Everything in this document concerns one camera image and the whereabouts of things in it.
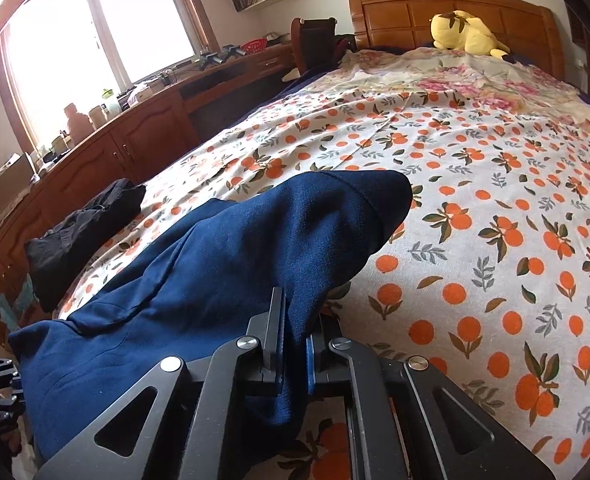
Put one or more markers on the brown bottle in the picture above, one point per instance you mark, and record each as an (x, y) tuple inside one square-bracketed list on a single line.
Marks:
[(76, 122)]

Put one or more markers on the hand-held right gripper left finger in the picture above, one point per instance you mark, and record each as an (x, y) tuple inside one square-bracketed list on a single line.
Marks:
[(275, 355)]

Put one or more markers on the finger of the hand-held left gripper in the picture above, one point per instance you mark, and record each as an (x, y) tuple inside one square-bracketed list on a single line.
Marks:
[(5, 380)]

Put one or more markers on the wooden headboard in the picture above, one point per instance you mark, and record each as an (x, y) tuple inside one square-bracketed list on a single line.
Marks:
[(390, 20)]

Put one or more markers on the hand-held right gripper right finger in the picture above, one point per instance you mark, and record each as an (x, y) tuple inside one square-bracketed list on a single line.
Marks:
[(311, 365)]

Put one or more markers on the pink floral blanket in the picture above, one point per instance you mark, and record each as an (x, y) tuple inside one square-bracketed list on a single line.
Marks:
[(450, 80)]

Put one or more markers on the yellow plush toy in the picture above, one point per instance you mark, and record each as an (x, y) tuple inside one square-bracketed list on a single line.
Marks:
[(462, 32)]

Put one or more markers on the blue blazer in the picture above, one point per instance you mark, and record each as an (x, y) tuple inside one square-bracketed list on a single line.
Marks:
[(225, 260)]

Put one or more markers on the wooden chair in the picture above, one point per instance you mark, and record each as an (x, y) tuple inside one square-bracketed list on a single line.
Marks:
[(315, 45)]

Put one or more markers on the black folded clothes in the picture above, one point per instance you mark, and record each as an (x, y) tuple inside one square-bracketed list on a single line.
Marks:
[(85, 240)]

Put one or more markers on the window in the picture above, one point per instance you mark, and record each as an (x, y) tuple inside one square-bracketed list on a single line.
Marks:
[(100, 35)]

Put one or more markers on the red basket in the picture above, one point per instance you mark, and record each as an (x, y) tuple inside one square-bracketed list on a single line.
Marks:
[(253, 46)]

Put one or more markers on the wooden desk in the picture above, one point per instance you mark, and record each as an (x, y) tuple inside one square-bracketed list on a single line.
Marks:
[(140, 130)]

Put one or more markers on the black gadgets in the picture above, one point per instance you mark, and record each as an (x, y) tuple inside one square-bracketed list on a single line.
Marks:
[(220, 56)]

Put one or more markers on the orange print bed sheet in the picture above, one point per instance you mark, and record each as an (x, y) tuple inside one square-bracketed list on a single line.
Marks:
[(500, 210)]

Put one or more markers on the green lid bottle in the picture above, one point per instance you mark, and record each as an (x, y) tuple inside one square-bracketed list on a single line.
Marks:
[(110, 102)]

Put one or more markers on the navy blue bed cover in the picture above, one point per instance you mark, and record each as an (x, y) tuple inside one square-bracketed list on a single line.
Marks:
[(295, 85)]

